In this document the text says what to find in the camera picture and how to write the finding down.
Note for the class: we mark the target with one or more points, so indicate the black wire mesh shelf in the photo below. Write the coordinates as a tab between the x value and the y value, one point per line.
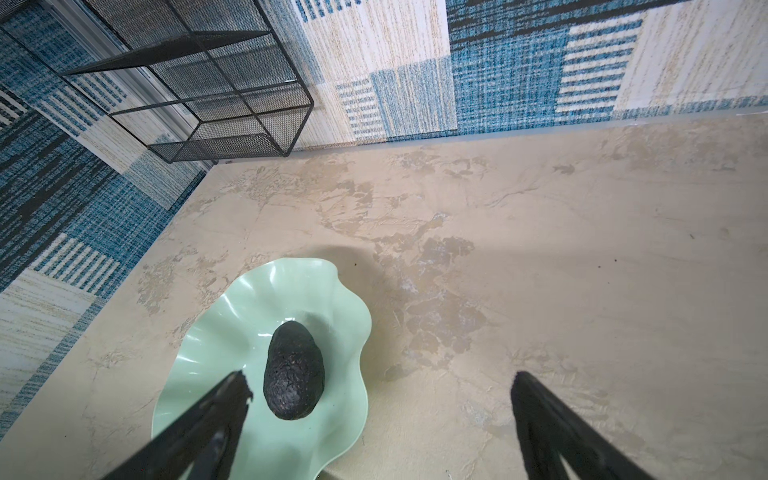
182	81

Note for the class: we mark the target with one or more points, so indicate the light green wavy fruit bowl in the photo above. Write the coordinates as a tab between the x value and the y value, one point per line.
234	335

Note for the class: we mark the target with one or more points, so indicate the dark fake avocado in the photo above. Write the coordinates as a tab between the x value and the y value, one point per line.
294	377

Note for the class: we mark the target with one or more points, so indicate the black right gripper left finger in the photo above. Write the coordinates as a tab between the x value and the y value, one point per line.
201	443

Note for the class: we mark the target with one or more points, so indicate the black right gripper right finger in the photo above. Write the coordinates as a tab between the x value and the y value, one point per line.
554	440

